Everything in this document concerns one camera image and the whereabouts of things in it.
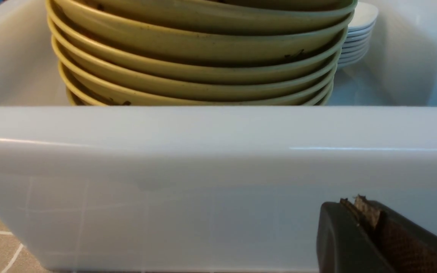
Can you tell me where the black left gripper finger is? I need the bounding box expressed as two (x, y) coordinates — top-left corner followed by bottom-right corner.
(316, 195), (437, 273)

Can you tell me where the stack of white sauce dishes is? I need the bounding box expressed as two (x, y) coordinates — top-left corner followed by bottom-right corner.
(338, 2), (379, 70)

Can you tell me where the large white plastic tub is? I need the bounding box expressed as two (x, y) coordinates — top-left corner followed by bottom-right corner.
(0, 0), (437, 273)

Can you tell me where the stack of yellow-green bowls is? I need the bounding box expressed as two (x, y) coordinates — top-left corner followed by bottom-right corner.
(45, 0), (357, 106)

